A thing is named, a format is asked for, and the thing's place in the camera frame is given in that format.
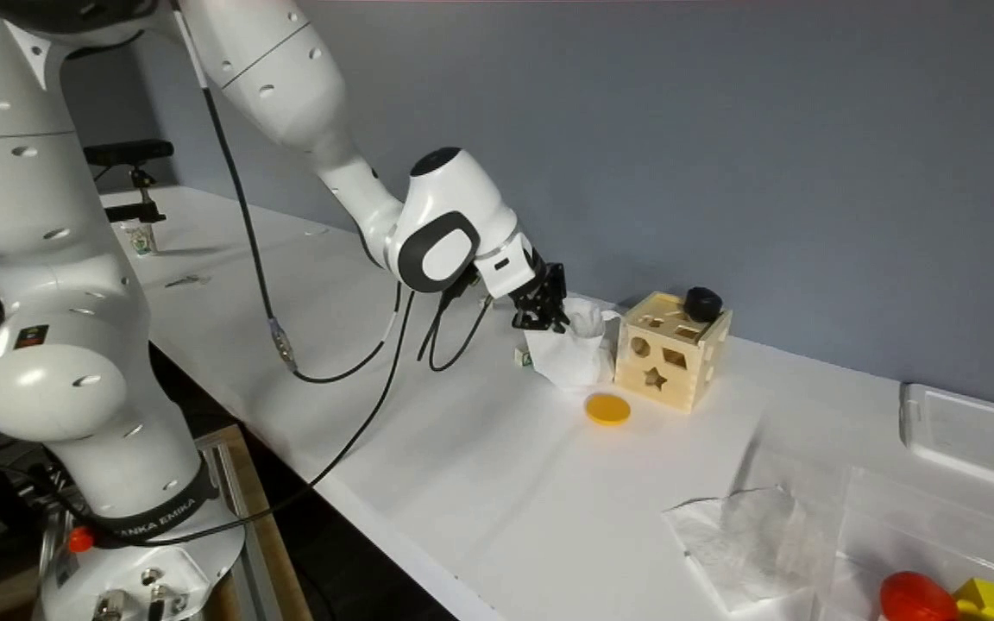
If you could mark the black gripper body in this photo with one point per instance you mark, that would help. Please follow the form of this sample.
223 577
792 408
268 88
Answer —
546 285

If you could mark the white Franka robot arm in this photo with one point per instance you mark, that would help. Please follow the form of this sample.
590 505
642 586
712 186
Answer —
50 346

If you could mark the crumpled clear plastic bag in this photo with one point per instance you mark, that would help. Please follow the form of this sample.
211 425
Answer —
760 538

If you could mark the yellow round disc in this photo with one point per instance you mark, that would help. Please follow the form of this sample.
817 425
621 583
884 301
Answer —
610 408

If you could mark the wooden shape sorter cube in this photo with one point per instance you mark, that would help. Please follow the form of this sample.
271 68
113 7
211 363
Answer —
669 363

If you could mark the black round knob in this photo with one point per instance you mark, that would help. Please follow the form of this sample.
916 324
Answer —
700 306

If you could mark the wooden plank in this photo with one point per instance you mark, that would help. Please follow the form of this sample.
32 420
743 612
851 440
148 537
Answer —
268 530

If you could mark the small whitish stand clamp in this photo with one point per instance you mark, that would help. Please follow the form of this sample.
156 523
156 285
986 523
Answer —
138 239

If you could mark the white flat plastic container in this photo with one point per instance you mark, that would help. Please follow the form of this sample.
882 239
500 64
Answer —
973 437

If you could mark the red round toy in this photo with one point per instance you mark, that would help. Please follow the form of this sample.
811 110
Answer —
916 598

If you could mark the yellow toy block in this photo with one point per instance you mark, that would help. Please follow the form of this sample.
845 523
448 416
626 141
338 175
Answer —
988 601

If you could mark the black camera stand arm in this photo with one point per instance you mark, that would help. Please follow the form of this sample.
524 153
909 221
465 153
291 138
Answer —
137 209

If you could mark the black exterior camera bar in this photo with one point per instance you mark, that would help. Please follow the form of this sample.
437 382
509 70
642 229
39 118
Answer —
127 153

